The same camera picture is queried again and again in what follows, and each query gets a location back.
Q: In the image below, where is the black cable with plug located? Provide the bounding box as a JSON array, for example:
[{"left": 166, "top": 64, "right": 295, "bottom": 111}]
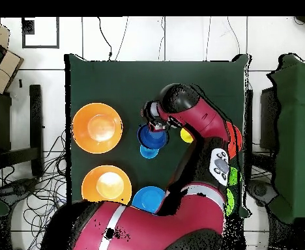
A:
[{"left": 97, "top": 16, "right": 113, "bottom": 61}]

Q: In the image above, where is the tangle of floor cables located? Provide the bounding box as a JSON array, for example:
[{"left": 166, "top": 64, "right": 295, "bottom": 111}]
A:
[{"left": 0, "top": 130, "right": 70, "bottom": 250}]

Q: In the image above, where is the green plastic cup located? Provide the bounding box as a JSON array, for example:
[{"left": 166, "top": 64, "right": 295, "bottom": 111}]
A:
[{"left": 228, "top": 167, "right": 242, "bottom": 186}]

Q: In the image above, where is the light blue plastic bowl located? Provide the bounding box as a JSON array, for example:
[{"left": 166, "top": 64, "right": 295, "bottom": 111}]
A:
[{"left": 132, "top": 186, "right": 166, "bottom": 214}]

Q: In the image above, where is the green plastic bowl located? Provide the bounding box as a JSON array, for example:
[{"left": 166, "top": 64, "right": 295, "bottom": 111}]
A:
[{"left": 225, "top": 187, "right": 236, "bottom": 217}]

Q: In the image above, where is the black equipment base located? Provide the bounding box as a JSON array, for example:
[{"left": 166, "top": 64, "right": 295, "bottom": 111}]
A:
[
  {"left": 0, "top": 177, "right": 40, "bottom": 200},
  {"left": 247, "top": 179, "right": 277, "bottom": 208}
]

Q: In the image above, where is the black box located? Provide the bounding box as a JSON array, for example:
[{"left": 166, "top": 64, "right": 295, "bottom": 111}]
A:
[{"left": 259, "top": 87, "right": 281, "bottom": 152}]

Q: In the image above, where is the orange plastic bowl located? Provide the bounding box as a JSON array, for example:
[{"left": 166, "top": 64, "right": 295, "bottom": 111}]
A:
[
  {"left": 72, "top": 102, "right": 124, "bottom": 154},
  {"left": 81, "top": 165, "right": 133, "bottom": 205}
]

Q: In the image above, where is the black stand frame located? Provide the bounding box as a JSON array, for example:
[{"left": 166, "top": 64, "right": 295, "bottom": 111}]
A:
[{"left": 0, "top": 84, "right": 44, "bottom": 178}]

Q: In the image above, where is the dark blue plastic bowl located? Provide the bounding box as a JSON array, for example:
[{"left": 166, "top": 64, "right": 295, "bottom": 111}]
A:
[{"left": 137, "top": 123, "right": 169, "bottom": 150}]

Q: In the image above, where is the yellow plastic cup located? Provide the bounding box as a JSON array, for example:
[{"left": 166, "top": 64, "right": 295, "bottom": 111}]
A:
[{"left": 180, "top": 127, "right": 194, "bottom": 144}]

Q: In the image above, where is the red plastic bowl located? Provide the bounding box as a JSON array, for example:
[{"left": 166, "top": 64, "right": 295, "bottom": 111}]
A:
[{"left": 226, "top": 121, "right": 243, "bottom": 160}]

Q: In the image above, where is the dark green tablecloth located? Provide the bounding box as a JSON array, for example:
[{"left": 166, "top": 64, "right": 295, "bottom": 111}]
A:
[{"left": 64, "top": 53, "right": 251, "bottom": 219}]

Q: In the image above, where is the black square floor frame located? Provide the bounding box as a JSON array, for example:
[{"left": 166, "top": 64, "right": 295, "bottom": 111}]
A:
[{"left": 22, "top": 16, "right": 60, "bottom": 49}]

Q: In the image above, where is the light blue plastic cup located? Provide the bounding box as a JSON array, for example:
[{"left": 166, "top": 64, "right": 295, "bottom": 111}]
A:
[{"left": 139, "top": 144, "right": 160, "bottom": 160}]

